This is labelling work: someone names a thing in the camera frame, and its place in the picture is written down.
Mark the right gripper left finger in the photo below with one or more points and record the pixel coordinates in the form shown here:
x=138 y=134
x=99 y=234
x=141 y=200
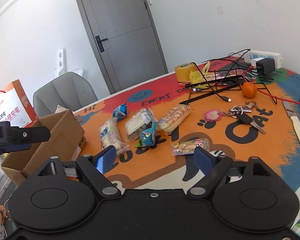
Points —
x=91 y=171

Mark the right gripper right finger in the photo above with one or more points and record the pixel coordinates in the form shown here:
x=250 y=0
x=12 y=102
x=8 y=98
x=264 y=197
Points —
x=214 y=169

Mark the small cracker packet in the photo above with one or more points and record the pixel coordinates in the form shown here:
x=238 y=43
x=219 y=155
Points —
x=188 y=147

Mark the long white bread pack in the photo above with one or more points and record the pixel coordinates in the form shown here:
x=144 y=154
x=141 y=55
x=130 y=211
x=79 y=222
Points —
x=110 y=136

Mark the small blue snack packet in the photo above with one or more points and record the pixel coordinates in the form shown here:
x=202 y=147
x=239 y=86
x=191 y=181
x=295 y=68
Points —
x=120 y=112

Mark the teal green snack packet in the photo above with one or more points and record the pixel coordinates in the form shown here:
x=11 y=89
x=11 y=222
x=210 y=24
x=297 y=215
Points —
x=147 y=137

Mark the clear sandwich pack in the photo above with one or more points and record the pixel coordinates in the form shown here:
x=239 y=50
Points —
x=141 y=121

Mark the biscuit roll pack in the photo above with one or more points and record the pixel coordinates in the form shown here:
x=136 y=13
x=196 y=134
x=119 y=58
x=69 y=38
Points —
x=173 y=119

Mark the orange white paper bag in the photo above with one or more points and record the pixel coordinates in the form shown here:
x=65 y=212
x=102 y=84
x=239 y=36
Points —
x=15 y=106

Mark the cardboard box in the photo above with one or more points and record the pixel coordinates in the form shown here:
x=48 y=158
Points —
x=66 y=141

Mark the key bunch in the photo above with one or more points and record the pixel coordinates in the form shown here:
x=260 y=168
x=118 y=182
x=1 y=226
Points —
x=241 y=113

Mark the polka dot cushion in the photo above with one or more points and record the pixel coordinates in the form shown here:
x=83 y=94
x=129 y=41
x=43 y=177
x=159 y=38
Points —
x=60 y=109

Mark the colourful cat table mat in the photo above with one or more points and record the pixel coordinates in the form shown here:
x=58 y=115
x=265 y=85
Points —
x=157 y=167

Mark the grey chair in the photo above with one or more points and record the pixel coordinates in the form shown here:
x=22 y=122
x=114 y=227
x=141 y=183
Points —
x=69 y=90

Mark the orange mandarin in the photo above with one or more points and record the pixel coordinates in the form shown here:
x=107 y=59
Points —
x=249 y=90

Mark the yellow plastic bag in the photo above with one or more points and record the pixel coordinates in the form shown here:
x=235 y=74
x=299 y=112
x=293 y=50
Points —
x=197 y=75

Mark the yellow tape roll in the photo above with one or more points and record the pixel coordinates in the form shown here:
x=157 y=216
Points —
x=183 y=71

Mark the black power adapter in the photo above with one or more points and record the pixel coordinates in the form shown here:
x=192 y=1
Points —
x=265 y=66

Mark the white power strip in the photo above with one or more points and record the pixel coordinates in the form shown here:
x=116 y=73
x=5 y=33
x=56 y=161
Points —
x=253 y=56

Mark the grey door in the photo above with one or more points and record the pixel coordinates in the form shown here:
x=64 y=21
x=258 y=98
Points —
x=124 y=40

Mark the pink pixel keychain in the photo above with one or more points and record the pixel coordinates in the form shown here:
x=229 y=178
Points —
x=213 y=116

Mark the black wire stand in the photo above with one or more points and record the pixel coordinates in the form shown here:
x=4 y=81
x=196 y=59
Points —
x=219 y=81

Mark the white handled knife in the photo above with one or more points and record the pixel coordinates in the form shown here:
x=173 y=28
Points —
x=293 y=117

